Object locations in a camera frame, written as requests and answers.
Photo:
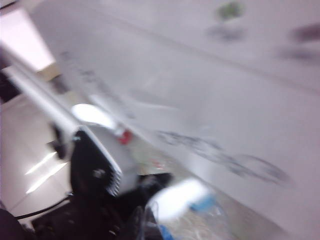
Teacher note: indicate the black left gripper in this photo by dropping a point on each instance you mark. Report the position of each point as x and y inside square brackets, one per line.
[87, 187]

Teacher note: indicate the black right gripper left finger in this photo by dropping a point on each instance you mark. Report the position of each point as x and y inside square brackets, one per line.
[136, 225]

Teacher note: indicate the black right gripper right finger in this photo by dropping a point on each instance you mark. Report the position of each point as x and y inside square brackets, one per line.
[153, 230]

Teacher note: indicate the blue cold water tap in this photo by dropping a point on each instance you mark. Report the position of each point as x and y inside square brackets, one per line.
[180, 197]

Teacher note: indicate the clear plastic mug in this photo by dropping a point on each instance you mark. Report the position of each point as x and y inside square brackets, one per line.
[200, 225]

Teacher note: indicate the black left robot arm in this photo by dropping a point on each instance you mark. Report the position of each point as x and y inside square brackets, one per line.
[10, 225]

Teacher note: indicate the red hot water tap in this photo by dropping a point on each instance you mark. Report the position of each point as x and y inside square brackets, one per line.
[100, 117]

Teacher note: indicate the white desk cabinet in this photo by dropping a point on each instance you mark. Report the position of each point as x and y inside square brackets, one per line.
[25, 82]

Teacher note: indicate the white floor water dispenser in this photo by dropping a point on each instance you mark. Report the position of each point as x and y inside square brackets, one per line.
[200, 87]

